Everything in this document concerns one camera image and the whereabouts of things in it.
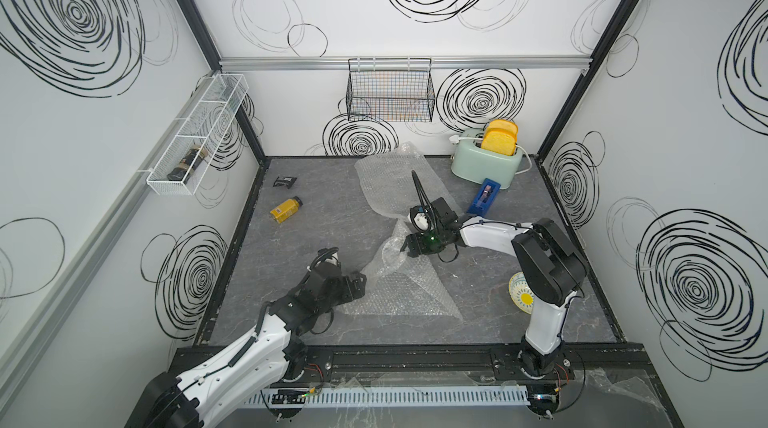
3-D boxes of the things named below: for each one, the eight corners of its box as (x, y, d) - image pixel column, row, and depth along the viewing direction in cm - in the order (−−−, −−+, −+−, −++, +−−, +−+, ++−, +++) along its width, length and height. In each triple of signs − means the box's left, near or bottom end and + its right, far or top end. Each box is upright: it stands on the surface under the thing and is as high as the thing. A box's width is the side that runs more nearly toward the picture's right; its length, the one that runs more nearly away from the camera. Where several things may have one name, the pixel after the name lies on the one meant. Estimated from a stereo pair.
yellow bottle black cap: (272, 218, 104) (269, 211, 101) (297, 200, 109) (294, 193, 106) (280, 225, 102) (276, 218, 99) (304, 206, 107) (302, 199, 104)
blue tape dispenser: (464, 215, 105) (468, 203, 100) (479, 188, 113) (484, 176, 108) (481, 223, 103) (486, 212, 98) (496, 195, 111) (501, 183, 105)
